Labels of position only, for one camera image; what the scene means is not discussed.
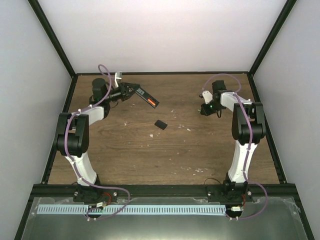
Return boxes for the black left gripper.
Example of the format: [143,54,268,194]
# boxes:
[104,82,140,103]

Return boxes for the clear plastic front sheet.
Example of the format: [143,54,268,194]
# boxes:
[21,197,308,240]

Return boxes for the black remote control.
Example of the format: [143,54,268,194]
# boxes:
[135,87,159,109]

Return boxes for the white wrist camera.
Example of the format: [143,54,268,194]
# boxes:
[114,71,123,88]
[202,90,213,105]

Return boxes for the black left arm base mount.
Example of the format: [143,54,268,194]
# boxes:
[72,182,118,203]

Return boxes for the light blue slotted cable duct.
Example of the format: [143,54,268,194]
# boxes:
[36,204,226,216]

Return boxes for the black aluminium front rail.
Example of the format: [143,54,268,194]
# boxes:
[29,183,299,202]

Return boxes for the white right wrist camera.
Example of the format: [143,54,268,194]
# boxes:
[202,90,213,105]

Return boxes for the orange battery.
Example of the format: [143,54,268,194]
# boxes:
[148,99,156,106]

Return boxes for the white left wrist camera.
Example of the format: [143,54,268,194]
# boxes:
[114,71,123,88]

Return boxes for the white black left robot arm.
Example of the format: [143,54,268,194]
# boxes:
[54,78,140,202]

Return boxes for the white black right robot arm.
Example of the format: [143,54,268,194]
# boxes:
[199,80,266,202]

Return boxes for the black battery compartment cover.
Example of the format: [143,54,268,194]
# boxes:
[154,119,168,130]

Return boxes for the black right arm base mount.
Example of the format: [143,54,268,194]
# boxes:
[203,173,248,202]

